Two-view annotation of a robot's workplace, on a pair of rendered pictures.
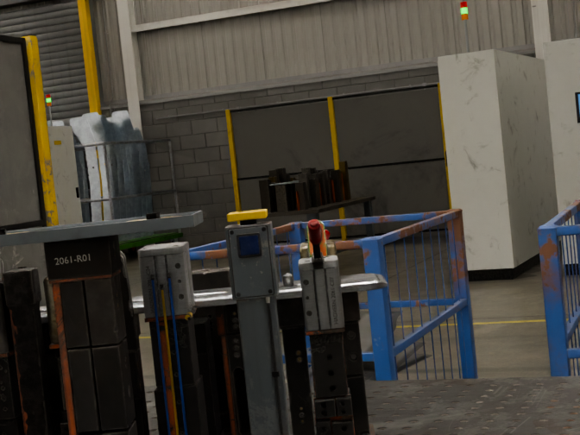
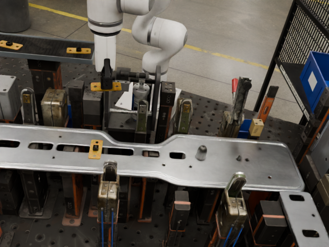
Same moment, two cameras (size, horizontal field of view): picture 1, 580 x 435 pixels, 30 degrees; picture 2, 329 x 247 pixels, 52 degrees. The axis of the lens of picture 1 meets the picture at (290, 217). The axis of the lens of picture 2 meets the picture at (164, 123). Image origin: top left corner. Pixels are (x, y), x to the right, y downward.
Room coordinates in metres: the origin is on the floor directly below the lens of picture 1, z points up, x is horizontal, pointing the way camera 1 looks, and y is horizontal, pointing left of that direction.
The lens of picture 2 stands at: (2.79, 0.64, 1.77)
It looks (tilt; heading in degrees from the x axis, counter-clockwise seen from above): 40 degrees down; 172
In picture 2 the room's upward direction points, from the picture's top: 9 degrees clockwise
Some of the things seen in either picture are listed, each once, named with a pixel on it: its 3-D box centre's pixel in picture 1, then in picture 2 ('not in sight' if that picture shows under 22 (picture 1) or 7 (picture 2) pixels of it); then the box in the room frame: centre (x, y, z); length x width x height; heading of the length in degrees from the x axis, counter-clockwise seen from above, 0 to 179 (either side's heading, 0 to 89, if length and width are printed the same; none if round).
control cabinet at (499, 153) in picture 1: (503, 138); not in sight; (10.55, -2.15, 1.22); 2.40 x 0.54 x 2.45; 155
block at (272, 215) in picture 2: not in sight; (258, 237); (2.22, 1.08, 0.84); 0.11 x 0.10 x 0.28; 178
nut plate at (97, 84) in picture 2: not in sight; (105, 85); (2.00, 0.58, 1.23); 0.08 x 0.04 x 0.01; 98
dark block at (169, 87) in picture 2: not in sight; (162, 131); (1.81, 0.78, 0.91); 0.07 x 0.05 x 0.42; 178
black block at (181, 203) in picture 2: not in sight; (176, 228); (2.20, 0.81, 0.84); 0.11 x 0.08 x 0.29; 178
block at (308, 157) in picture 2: not in sight; (298, 195); (2.05, 1.27, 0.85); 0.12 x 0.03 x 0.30; 178
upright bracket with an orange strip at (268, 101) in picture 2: not in sight; (253, 140); (1.88, 1.12, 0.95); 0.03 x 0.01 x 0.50; 88
